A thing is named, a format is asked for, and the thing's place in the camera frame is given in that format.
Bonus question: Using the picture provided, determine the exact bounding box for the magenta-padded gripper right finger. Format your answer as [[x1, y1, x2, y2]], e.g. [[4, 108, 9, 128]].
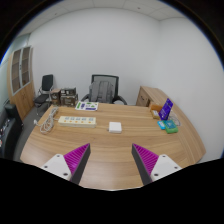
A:
[[130, 142, 183, 186]]

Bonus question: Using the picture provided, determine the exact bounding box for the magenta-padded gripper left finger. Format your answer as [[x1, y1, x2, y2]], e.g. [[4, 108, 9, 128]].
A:
[[41, 142, 92, 186]]

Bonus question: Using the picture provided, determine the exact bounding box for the white charger block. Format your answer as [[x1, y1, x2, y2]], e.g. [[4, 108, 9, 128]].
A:
[[107, 121, 123, 135]]

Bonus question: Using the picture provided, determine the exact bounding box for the green packet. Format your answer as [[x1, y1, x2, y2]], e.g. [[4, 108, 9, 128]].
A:
[[162, 118, 180, 135]]

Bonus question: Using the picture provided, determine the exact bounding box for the blue packet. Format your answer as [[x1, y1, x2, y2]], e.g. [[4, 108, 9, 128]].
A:
[[156, 119, 167, 131]]

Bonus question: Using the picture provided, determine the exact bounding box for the cream power strip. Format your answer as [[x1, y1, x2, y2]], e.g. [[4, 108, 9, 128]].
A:
[[57, 115, 98, 129]]

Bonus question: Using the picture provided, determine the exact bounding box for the small yellow box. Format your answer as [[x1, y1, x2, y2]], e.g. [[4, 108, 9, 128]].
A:
[[150, 109, 161, 120]]

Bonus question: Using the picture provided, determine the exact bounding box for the purple package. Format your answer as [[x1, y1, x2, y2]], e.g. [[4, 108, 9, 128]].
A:
[[158, 97, 175, 121]]

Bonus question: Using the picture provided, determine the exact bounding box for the orange box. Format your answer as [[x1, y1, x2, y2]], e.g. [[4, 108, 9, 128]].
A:
[[148, 103, 165, 113]]

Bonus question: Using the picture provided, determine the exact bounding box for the black sofa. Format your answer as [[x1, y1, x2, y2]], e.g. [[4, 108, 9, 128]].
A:
[[0, 102, 25, 161]]

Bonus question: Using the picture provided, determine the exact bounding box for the large dark cardboard box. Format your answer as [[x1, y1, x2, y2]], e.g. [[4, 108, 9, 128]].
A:
[[59, 94, 80, 108]]

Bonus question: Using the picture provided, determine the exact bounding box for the printed paper sheet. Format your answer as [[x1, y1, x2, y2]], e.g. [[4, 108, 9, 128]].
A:
[[74, 100, 100, 112]]

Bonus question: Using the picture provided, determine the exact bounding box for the wooden drawer side desk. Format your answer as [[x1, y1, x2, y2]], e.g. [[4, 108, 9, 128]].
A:
[[135, 85, 168, 108]]

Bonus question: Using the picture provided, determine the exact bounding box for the wooden cabinet with glass doors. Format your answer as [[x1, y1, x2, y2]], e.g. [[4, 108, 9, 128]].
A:
[[6, 45, 36, 121]]

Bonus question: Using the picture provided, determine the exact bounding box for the small dark cardboard box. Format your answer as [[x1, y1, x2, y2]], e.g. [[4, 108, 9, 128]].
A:
[[60, 86, 78, 97]]

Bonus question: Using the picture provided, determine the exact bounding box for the black visitor chair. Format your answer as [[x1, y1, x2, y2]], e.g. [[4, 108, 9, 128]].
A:
[[32, 73, 55, 108]]

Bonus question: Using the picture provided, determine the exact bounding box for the grey backpack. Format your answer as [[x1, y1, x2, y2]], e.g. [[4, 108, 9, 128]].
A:
[[87, 80, 115, 104]]

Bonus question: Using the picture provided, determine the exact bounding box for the black mesh office chair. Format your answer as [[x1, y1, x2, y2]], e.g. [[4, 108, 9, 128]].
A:
[[80, 73, 129, 106]]

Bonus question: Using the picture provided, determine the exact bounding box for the white power strip cable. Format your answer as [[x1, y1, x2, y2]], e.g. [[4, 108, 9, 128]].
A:
[[32, 106, 61, 135]]

